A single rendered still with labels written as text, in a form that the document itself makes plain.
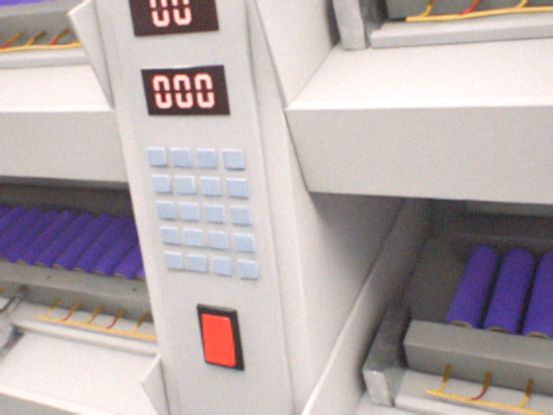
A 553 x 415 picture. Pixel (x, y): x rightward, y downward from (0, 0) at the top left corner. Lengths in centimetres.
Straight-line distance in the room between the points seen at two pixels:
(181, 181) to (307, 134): 7
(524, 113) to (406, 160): 5
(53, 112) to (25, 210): 29
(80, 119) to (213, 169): 9
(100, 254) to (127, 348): 10
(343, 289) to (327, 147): 10
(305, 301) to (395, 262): 12
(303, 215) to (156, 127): 8
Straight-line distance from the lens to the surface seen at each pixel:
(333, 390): 37
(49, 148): 41
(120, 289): 50
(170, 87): 33
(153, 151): 34
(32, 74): 45
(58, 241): 60
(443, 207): 51
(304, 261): 33
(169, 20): 32
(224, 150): 32
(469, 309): 42
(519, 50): 31
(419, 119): 28
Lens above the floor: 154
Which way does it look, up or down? 18 degrees down
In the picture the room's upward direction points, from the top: 7 degrees counter-clockwise
